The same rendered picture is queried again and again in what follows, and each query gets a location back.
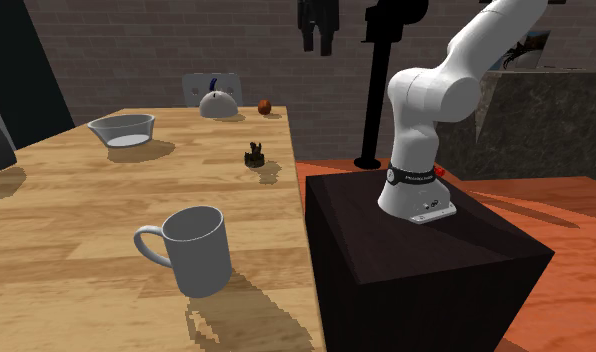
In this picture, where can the dark stone counter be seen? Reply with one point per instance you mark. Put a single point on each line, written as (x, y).
(546, 126)

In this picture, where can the grey bowl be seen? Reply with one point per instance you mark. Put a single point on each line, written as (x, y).
(125, 128)

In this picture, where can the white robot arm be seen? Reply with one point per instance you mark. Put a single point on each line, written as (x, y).
(417, 122)

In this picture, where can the small brown ball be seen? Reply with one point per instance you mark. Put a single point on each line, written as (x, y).
(264, 107)

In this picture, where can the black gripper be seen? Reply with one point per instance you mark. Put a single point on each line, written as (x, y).
(319, 10)

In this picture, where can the grey mug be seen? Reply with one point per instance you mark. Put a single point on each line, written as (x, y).
(200, 258)

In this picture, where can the black floor lamp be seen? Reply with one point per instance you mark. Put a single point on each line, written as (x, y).
(378, 97)

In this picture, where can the wall picture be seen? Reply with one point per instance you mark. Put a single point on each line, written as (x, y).
(534, 48)

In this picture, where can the dark brown figure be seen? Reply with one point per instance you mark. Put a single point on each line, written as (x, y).
(254, 157)

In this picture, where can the dark robot stand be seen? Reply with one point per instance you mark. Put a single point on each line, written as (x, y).
(424, 273)

